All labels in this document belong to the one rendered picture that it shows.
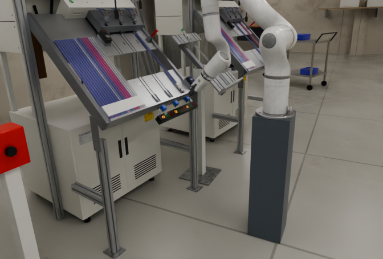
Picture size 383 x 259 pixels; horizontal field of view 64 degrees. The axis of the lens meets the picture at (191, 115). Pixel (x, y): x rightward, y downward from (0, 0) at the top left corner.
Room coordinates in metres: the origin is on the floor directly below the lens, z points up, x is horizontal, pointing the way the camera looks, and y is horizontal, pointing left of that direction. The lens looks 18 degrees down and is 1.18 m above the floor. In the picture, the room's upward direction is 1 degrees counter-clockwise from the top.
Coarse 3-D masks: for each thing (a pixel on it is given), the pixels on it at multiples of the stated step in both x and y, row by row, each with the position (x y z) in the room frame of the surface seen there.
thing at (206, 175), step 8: (200, 72) 2.06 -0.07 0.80; (200, 96) 2.07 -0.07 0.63; (200, 104) 2.07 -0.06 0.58; (200, 112) 2.07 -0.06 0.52; (200, 120) 2.07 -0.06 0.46; (200, 128) 2.07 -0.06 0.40; (200, 136) 2.07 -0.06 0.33; (200, 144) 2.07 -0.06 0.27; (200, 152) 2.07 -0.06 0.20; (200, 160) 2.07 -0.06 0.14; (200, 168) 2.07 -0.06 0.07; (208, 168) 2.17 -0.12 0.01; (216, 168) 2.17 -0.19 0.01; (184, 176) 2.06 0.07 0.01; (200, 176) 2.05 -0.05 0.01; (208, 176) 2.05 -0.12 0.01; (216, 176) 2.06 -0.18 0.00; (208, 184) 1.94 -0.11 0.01
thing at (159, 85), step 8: (160, 72) 1.85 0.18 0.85; (128, 80) 1.63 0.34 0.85; (136, 80) 1.67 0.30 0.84; (144, 80) 1.71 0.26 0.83; (152, 80) 1.74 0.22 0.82; (160, 80) 1.79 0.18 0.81; (168, 80) 1.83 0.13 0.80; (176, 80) 1.87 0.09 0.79; (136, 88) 1.62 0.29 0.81; (144, 88) 1.65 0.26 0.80; (152, 88) 1.69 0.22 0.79; (160, 88) 1.73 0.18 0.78; (168, 88) 1.77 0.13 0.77; (176, 88) 1.81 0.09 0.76; (184, 88) 1.85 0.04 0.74; (144, 96) 1.60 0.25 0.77; (152, 96) 1.63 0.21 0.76; (160, 96) 1.67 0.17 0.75; (168, 96) 1.71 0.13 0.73
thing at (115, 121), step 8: (176, 96) 1.71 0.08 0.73; (184, 96) 1.80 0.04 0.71; (152, 104) 1.55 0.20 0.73; (160, 104) 1.61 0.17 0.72; (168, 104) 1.71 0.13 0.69; (136, 112) 1.45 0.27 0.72; (144, 112) 1.53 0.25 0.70; (112, 120) 1.33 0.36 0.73; (120, 120) 1.39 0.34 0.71; (128, 120) 1.46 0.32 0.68
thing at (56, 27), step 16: (48, 16) 1.69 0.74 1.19; (48, 32) 1.59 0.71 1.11; (64, 32) 1.66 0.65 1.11; (80, 32) 1.73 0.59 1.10; (96, 32) 1.81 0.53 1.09; (112, 32) 1.89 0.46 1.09; (128, 32) 1.99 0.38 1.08; (112, 48) 1.77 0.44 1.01; (128, 48) 1.86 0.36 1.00; (144, 48) 1.95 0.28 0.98
